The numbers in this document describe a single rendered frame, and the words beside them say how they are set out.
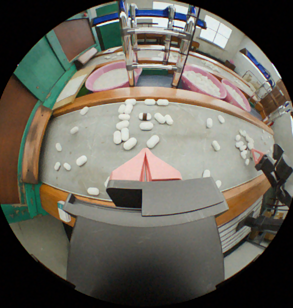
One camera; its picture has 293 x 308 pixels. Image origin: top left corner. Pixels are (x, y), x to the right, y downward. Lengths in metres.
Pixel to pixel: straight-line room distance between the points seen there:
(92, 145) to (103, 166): 0.07
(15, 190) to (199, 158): 0.65
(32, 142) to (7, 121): 0.15
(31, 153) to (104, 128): 0.31
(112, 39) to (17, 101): 2.59
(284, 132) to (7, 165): 5.40
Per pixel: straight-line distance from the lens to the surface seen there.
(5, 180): 0.47
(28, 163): 0.42
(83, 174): 0.30
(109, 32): 2.86
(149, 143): 0.22
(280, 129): 4.98
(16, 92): 0.51
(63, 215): 0.34
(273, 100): 5.18
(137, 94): 0.32
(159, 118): 0.26
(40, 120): 0.45
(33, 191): 0.49
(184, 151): 0.26
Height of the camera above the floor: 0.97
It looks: 77 degrees down
